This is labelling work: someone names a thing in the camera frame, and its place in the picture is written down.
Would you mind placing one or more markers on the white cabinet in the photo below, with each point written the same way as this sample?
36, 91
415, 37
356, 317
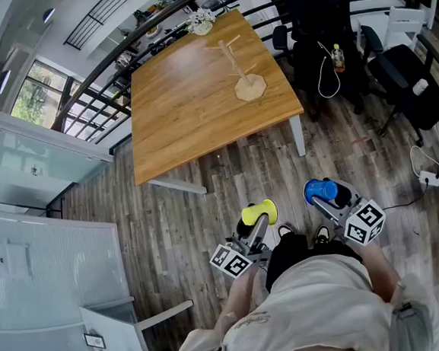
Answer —
118, 332

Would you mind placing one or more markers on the wooden table with white legs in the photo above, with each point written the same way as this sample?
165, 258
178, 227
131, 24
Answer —
183, 109

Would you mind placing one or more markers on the blue cup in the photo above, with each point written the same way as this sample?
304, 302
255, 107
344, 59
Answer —
320, 189

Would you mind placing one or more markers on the white flowers in pot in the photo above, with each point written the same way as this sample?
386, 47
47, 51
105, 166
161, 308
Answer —
200, 21

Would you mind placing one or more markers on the yellow-capped drink bottle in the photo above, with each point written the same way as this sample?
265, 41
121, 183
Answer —
338, 59

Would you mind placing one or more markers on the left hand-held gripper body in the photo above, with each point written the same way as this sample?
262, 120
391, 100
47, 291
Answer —
241, 255

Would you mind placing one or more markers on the round wall lamp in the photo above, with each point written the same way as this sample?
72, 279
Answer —
4, 81
49, 15

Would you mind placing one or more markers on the paper notice on glass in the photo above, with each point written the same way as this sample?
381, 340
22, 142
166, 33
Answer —
11, 259

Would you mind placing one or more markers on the person's shoe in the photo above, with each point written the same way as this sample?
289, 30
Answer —
285, 230
322, 234

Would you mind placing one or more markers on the black office chair with armrests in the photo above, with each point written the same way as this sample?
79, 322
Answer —
405, 78

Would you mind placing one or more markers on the small framed sign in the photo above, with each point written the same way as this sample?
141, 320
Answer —
94, 340

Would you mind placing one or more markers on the small white bottle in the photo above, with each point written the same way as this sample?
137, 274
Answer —
420, 87

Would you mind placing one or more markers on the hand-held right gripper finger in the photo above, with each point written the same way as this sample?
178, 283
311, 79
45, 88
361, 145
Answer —
329, 211
345, 194

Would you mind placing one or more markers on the wooden cup tree stand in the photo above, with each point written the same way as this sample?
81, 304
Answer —
250, 88

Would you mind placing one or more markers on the person's right forearm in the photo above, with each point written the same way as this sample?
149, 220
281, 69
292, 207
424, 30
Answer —
380, 271

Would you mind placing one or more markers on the person's left forearm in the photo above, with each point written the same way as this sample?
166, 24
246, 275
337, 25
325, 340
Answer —
240, 299

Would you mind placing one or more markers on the person's cream shirt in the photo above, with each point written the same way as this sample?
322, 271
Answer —
315, 307

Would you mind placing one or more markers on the yellow cup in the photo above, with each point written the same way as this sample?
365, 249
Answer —
254, 210

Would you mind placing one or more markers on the person's right shoe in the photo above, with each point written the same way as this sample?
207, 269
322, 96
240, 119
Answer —
322, 234

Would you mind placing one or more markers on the black mesh office chair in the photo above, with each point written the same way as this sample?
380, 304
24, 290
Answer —
316, 17

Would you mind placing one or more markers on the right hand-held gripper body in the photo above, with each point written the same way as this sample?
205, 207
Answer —
363, 221

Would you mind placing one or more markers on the white wooden chair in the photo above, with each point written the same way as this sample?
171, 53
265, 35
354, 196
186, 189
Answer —
406, 22

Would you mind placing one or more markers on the black metal railing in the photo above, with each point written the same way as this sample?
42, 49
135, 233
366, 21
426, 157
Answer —
82, 87

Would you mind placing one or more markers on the person's black shorts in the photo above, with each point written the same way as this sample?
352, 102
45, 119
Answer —
287, 256

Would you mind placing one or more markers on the person's left shoe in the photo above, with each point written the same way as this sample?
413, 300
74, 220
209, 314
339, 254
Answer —
285, 230

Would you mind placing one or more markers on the bowl of fruit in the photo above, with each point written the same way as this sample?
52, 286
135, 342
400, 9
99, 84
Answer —
152, 31

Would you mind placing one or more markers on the black balcony railing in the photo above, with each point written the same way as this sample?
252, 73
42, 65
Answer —
95, 17

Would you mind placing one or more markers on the white power strip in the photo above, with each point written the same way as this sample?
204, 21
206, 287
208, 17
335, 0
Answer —
429, 178

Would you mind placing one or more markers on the large window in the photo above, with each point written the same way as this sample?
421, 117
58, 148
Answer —
33, 99

